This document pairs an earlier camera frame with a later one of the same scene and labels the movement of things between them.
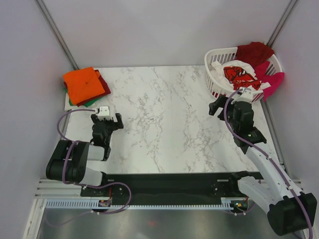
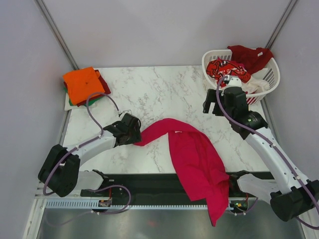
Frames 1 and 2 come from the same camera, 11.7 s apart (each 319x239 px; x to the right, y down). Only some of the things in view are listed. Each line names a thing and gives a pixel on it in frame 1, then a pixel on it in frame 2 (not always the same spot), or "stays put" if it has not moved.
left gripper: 116,125 -> 136,137
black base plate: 211,186 stays put
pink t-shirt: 274,79 -> 196,163
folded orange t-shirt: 83,84 stays put
